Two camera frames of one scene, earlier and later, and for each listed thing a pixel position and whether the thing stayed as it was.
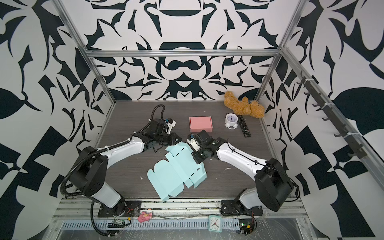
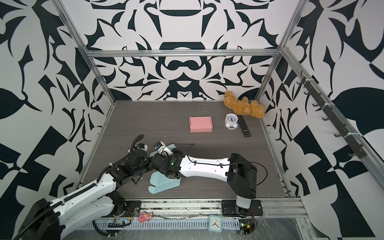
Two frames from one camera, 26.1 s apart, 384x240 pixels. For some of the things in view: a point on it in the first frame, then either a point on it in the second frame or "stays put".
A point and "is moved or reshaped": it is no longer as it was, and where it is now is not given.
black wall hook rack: x=335 y=117 stays put
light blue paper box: x=169 y=178 is moved or reshaped
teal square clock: x=215 y=223 stays put
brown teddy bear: x=243 y=107 stays put
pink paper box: x=198 y=124 stays put
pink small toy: x=145 y=216 stays put
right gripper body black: x=198 y=156 → x=174 y=153
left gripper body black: x=166 y=140 → x=140 y=172
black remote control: x=244 y=126 stays put
